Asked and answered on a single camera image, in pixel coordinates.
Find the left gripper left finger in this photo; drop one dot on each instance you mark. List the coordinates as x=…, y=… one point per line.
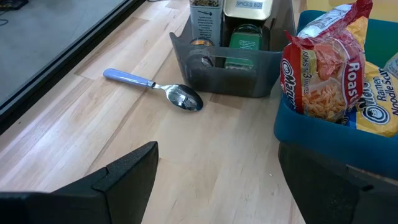
x=93, y=205

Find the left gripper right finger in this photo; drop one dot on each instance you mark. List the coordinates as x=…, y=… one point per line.
x=335, y=196

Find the yellow blue ramen pack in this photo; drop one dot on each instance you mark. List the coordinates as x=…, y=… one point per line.
x=379, y=105

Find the red ramen noodle pack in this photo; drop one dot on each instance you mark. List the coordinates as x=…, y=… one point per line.
x=323, y=77

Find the white red ramen pack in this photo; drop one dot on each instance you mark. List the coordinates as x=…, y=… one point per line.
x=393, y=65

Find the dark grey translucent bin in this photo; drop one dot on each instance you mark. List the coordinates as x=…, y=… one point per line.
x=224, y=84

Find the green spice jar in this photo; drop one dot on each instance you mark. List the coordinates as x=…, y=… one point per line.
x=245, y=43

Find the small round spice jar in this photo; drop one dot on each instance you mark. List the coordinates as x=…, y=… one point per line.
x=201, y=51

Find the teal blue plastic bin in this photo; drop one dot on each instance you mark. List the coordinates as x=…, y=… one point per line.
x=326, y=143

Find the black aluminium table frame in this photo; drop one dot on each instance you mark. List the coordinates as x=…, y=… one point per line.
x=62, y=68

